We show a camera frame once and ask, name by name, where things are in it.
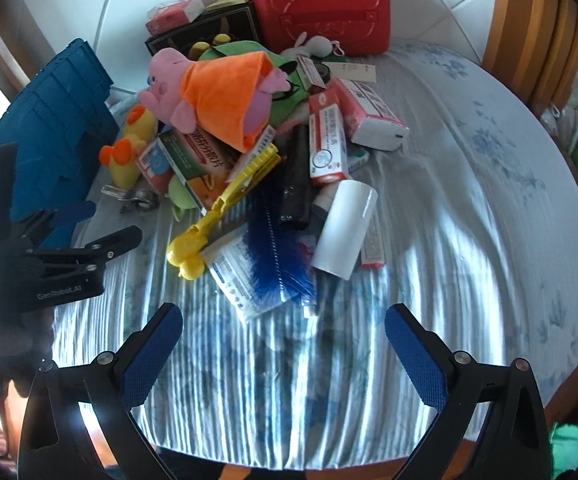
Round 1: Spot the white bunny plush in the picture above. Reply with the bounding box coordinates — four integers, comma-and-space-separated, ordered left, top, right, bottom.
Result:
280, 32, 345, 60

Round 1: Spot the pink pig plush orange dress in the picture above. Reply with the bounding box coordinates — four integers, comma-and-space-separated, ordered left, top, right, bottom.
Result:
138, 48, 291, 154

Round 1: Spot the black long case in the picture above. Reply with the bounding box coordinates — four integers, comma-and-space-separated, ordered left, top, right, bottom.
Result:
280, 125, 314, 231

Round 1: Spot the yellow duck plush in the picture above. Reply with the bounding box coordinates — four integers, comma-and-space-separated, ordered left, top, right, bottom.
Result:
98, 104, 158, 191

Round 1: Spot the blue plastic storage crate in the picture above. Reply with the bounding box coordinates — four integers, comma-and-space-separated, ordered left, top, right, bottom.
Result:
0, 38, 118, 221

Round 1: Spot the red hard carry case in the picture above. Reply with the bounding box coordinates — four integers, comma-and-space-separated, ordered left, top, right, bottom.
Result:
253, 0, 391, 56

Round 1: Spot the green orange medicine box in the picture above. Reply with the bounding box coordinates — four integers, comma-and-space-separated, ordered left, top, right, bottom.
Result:
158, 128, 234, 214

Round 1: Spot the green lotus leaf plush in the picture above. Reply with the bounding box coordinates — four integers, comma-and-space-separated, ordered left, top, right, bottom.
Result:
200, 40, 308, 127

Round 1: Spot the blue bottle brush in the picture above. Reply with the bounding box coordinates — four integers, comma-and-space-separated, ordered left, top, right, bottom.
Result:
244, 178, 315, 308

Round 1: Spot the white blue medicine box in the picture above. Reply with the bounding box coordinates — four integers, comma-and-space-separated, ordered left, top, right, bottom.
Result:
201, 223, 317, 323

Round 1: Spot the red white medicine box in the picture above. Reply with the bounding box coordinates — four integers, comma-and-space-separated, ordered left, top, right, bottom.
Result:
308, 104, 348, 186

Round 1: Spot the white cylinder roll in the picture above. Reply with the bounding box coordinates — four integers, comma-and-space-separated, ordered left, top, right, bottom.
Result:
310, 180, 378, 281

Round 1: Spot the pink tissue pack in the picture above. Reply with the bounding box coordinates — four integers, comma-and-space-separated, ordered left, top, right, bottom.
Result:
146, 0, 205, 36

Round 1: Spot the black gift bag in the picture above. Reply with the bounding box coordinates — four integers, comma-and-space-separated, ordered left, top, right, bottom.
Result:
146, 0, 263, 55

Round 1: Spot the white paper card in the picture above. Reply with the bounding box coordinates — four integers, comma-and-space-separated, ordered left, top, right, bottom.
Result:
325, 62, 377, 84

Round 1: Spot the pink white tissue box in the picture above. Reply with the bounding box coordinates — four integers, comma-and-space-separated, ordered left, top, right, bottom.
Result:
329, 78, 409, 152

